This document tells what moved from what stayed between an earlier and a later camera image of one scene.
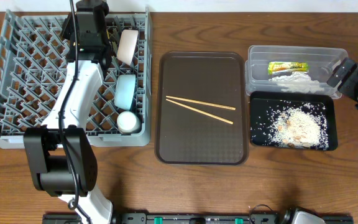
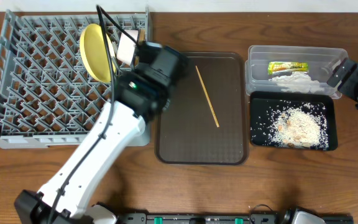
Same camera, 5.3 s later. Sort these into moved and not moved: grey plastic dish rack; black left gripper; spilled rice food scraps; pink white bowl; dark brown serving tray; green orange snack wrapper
Moved: black left gripper
Not moved: pink white bowl; dark brown serving tray; green orange snack wrapper; spilled rice food scraps; grey plastic dish rack
